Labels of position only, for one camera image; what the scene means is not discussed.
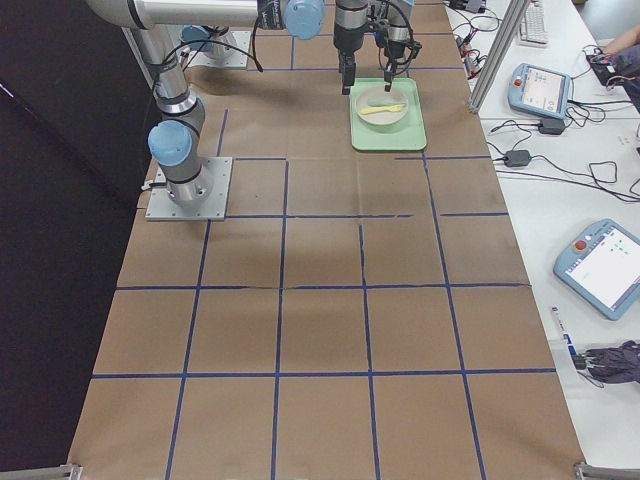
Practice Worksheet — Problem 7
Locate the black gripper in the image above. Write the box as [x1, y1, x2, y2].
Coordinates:
[333, 4, 368, 95]
[374, 19, 421, 92]

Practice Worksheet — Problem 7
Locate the yellow plastic fork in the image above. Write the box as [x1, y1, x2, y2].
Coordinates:
[360, 103, 406, 115]

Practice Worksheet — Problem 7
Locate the white round plate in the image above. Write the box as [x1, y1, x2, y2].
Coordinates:
[355, 87, 409, 127]

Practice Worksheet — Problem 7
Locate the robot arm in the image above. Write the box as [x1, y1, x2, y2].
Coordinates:
[88, 1, 421, 130]
[333, 0, 422, 95]

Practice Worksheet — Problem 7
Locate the light green tray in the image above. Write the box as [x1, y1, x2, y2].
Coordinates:
[349, 78, 427, 151]

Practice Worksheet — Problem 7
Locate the far teach pendant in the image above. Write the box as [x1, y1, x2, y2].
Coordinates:
[507, 63, 572, 120]

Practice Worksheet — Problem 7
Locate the teach pendant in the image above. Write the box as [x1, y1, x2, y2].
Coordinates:
[507, 63, 572, 120]
[553, 218, 639, 320]

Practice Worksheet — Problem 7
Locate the white keyboard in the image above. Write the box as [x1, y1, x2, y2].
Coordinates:
[517, 0, 548, 48]

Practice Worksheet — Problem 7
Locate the black power adapter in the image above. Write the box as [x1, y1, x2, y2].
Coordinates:
[503, 150, 532, 168]
[537, 118, 566, 136]

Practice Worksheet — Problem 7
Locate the near teach pendant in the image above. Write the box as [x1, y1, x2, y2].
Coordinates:
[553, 218, 639, 320]

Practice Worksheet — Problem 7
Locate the black braided cable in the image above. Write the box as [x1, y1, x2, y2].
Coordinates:
[249, 19, 266, 74]

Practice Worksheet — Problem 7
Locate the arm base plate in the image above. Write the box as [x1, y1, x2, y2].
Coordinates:
[189, 30, 251, 70]
[145, 157, 233, 221]

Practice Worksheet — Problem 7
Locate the aluminium frame post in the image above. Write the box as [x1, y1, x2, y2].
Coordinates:
[467, 0, 530, 114]

